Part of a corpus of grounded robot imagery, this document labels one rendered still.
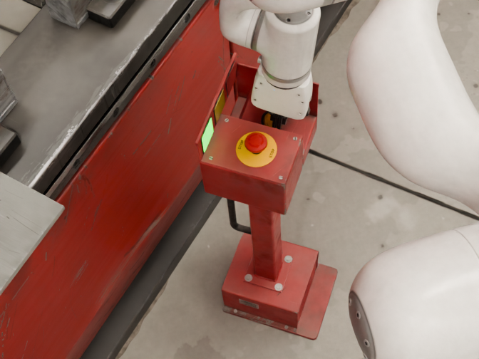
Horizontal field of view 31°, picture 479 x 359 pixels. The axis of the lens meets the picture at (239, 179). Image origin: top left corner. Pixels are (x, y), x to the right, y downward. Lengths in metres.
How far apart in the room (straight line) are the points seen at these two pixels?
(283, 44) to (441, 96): 0.57
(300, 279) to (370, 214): 0.32
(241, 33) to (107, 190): 0.47
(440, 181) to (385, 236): 1.50
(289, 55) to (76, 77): 0.39
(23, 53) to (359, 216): 1.10
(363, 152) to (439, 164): 1.63
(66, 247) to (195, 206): 0.72
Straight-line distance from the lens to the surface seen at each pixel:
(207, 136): 1.48
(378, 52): 0.82
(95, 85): 1.49
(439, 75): 0.81
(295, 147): 1.50
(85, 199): 1.60
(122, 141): 1.62
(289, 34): 1.30
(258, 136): 1.48
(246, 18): 1.35
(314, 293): 2.21
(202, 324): 2.20
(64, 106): 1.48
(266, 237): 1.87
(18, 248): 1.23
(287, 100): 1.47
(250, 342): 2.18
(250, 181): 1.49
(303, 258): 2.12
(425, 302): 0.70
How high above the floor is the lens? 2.07
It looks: 61 degrees down
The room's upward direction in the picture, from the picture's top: 6 degrees counter-clockwise
